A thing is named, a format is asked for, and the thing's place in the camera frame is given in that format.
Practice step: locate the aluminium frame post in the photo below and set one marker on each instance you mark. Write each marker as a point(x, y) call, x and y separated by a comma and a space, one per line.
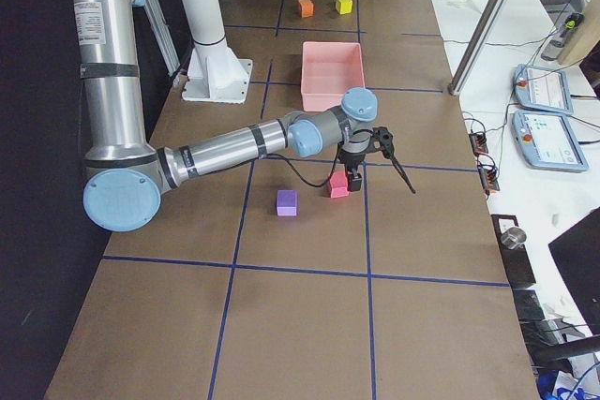
point(476, 44)

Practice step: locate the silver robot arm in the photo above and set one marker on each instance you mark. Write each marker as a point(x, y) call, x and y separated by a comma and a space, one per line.
point(126, 175)

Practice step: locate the purple foam block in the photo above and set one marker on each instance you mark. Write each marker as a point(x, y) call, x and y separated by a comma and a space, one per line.
point(287, 203)

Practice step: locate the upper orange connector strip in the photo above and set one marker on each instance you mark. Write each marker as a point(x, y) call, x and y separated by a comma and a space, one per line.
point(478, 142)

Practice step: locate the lower teach pendant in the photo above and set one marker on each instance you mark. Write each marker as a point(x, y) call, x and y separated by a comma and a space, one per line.
point(547, 141)

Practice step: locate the yellow foam block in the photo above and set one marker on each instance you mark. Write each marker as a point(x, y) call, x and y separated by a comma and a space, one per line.
point(344, 7)

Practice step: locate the black box under cylinder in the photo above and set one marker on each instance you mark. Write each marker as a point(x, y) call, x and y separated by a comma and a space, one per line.
point(516, 261)

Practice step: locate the lower orange connector strip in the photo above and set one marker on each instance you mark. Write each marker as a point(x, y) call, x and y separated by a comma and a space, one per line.
point(488, 174)

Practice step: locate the white pedestal column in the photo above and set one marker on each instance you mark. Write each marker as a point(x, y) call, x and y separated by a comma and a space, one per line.
point(215, 74)

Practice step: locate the silver metal cylinder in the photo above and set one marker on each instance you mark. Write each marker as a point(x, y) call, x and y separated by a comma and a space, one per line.
point(513, 238)

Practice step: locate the teach pendant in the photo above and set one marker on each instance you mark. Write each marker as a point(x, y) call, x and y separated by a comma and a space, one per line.
point(542, 89)
point(547, 141)

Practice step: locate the orange connector strip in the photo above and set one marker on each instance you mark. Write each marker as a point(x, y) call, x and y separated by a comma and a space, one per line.
point(478, 142)
point(488, 174)

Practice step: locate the red foam block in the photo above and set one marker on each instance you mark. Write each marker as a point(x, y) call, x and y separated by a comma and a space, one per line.
point(338, 185)

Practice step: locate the orange foam block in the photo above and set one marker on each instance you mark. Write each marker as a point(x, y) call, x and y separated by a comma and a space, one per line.
point(305, 8)

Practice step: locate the upper teach pendant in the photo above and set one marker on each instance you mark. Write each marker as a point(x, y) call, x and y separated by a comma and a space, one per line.
point(542, 89)

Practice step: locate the pink plastic bin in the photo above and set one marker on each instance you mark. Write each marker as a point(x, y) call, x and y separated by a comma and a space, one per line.
point(329, 69)

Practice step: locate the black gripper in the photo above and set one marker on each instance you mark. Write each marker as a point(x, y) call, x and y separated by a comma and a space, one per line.
point(351, 159)

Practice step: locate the black monitor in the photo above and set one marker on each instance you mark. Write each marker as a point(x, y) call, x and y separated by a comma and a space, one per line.
point(576, 255)

